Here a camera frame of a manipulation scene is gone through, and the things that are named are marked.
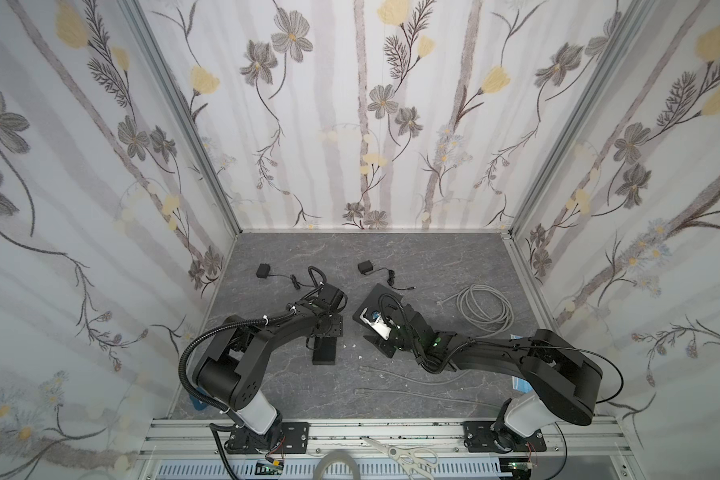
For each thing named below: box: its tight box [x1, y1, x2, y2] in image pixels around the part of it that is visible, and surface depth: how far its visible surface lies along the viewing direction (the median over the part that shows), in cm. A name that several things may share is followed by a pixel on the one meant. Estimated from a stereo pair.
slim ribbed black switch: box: [312, 336, 337, 365], surface depth 88 cm
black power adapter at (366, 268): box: [357, 260, 417, 290], surface depth 110 cm
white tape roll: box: [312, 451, 361, 480], surface depth 71 cm
